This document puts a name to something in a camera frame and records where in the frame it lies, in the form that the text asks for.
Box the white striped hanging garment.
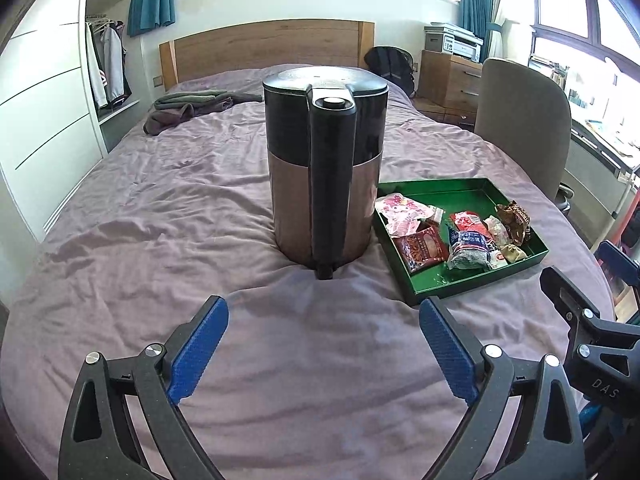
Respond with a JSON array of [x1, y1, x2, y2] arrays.
[[86, 22, 108, 108]]

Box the black backpack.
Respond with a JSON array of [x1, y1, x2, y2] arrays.
[[364, 46, 417, 98]]

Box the white candy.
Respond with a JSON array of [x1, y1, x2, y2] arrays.
[[484, 215, 510, 247]]

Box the black and copper electric kettle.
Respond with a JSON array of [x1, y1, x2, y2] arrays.
[[262, 64, 391, 281]]

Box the folded grey-green clothes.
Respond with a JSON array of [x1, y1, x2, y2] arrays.
[[143, 94, 265, 136]]

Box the green cardboard tray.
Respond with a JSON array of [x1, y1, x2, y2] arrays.
[[372, 177, 549, 307]]

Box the grey desk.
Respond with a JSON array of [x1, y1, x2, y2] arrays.
[[565, 115, 640, 221]]

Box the red brown snack packet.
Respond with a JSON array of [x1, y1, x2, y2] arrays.
[[392, 227, 448, 273]]

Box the long red white snack packet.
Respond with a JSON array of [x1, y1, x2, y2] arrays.
[[449, 211, 507, 270]]

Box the pink cartoon snack packet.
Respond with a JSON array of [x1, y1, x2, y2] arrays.
[[375, 192, 442, 237]]

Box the grey office chair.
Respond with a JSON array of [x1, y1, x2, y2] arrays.
[[473, 58, 573, 216]]

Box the brown triangular snack packet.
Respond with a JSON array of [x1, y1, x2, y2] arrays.
[[495, 201, 532, 246]]

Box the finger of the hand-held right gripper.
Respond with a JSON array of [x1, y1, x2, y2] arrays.
[[596, 240, 640, 301], [539, 266, 617, 357]]

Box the folded green cloth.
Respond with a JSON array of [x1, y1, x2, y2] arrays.
[[153, 90, 235, 111]]

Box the wooden drawer cabinet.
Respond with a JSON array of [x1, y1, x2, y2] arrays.
[[415, 50, 483, 126]]

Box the bed with purple sheet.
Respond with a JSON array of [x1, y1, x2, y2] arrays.
[[0, 65, 618, 480]]

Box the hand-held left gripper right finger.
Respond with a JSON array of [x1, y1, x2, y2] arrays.
[[417, 296, 586, 480]]

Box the white wardrobe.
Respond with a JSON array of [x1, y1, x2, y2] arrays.
[[0, 0, 143, 241]]

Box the window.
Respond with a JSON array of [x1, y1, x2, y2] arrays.
[[515, 0, 640, 81]]

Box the white printer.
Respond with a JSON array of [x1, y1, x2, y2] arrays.
[[424, 22, 485, 62]]

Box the grey hanging jacket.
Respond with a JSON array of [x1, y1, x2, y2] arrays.
[[102, 25, 131, 103]]

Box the blue grey snack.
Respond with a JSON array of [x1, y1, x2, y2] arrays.
[[446, 230, 493, 271]]

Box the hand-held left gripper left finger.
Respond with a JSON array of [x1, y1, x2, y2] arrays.
[[59, 296, 231, 480]]

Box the wooden headboard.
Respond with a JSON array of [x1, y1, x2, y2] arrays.
[[159, 20, 376, 93]]

